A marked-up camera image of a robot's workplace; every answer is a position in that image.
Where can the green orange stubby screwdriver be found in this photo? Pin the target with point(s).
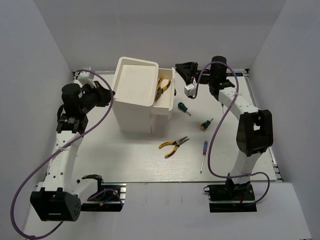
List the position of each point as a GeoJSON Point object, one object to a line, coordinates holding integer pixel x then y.
{"type": "Point", "coordinates": [206, 124]}

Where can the yellow needle-nose pliers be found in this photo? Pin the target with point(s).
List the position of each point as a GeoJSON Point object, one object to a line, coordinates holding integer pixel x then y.
{"type": "Point", "coordinates": [176, 144]}
{"type": "Point", "coordinates": [160, 90]}

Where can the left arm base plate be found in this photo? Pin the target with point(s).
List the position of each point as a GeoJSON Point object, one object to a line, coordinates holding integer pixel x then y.
{"type": "Point", "coordinates": [111, 200]}

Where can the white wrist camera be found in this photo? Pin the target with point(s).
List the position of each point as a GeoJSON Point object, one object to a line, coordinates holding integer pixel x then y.
{"type": "Point", "coordinates": [85, 77]}
{"type": "Point", "coordinates": [191, 90]}

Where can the blue red precision screwdriver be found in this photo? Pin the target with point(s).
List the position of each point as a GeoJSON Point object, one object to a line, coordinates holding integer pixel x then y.
{"type": "Point", "coordinates": [204, 151]}

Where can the white drawer cabinet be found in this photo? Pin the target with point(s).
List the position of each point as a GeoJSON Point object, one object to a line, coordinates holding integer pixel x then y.
{"type": "Point", "coordinates": [134, 84]}

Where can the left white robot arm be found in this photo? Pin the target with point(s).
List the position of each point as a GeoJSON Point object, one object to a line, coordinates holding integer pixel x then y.
{"type": "Point", "coordinates": [59, 199]}

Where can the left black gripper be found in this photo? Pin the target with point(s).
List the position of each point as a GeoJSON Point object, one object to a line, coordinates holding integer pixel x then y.
{"type": "Point", "coordinates": [104, 94]}

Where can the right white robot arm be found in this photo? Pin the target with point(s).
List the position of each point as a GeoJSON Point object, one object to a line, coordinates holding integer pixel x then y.
{"type": "Point", "coordinates": [255, 126]}

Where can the green stubby flathead screwdriver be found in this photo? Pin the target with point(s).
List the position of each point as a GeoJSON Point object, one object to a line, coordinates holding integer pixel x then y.
{"type": "Point", "coordinates": [181, 106]}

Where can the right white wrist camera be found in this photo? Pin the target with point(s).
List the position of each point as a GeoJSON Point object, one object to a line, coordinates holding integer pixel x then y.
{"type": "Point", "coordinates": [191, 90]}

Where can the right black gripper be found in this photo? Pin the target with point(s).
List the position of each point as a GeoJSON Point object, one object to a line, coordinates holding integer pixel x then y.
{"type": "Point", "coordinates": [185, 69]}

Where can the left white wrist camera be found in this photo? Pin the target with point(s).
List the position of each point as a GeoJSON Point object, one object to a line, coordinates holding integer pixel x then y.
{"type": "Point", "coordinates": [85, 77]}

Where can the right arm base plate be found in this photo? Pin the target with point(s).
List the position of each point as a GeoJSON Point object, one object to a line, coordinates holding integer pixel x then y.
{"type": "Point", "coordinates": [225, 199]}

